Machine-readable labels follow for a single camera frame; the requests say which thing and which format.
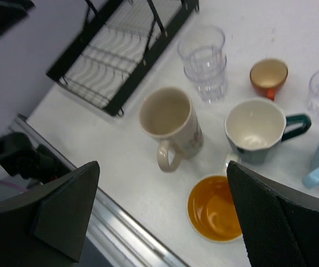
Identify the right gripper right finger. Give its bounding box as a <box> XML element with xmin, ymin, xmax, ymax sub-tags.
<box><xmin>227</xmin><ymin>161</ymin><xmax>319</xmax><ymax>266</ymax></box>

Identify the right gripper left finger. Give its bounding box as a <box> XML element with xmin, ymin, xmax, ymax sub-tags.
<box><xmin>0</xmin><ymin>161</ymin><xmax>100</xmax><ymax>266</ymax></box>

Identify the cream mug with flower print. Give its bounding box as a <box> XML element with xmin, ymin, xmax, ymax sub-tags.
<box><xmin>186</xmin><ymin>152</ymin><xmax>245</xmax><ymax>243</ymax></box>

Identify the dark teal ceramic mug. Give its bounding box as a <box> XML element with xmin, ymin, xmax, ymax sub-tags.
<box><xmin>224</xmin><ymin>97</ymin><xmax>312</xmax><ymax>165</ymax></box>

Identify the orange ceramic mug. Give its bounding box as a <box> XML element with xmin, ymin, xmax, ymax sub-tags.
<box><xmin>249</xmin><ymin>58</ymin><xmax>288</xmax><ymax>101</ymax></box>

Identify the cream mug with dragon print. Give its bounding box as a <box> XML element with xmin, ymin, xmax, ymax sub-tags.
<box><xmin>139</xmin><ymin>87</ymin><xmax>204</xmax><ymax>172</ymax></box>

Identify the clear faceted glass front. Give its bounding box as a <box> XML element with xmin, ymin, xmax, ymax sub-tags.
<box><xmin>183</xmin><ymin>56</ymin><xmax>228</xmax><ymax>103</ymax></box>

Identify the clear faceted glass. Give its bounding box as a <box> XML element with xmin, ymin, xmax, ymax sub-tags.
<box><xmin>183</xmin><ymin>56</ymin><xmax>228</xmax><ymax>103</ymax></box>
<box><xmin>177</xmin><ymin>24</ymin><xmax>225</xmax><ymax>80</ymax></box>

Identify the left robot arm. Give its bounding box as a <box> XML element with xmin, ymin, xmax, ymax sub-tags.
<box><xmin>0</xmin><ymin>132</ymin><xmax>72</xmax><ymax>192</ymax></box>

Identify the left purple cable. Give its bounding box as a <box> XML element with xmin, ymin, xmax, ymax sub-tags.
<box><xmin>0</xmin><ymin>180</ymin><xmax>31</xmax><ymax>193</ymax></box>

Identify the aluminium mounting rail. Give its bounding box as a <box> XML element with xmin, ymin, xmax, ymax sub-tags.
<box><xmin>7</xmin><ymin>115</ymin><xmax>189</xmax><ymax>266</ymax></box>

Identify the black wire dish rack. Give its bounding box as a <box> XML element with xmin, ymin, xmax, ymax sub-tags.
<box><xmin>47</xmin><ymin>1</ymin><xmax>199</xmax><ymax>116</ymax></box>

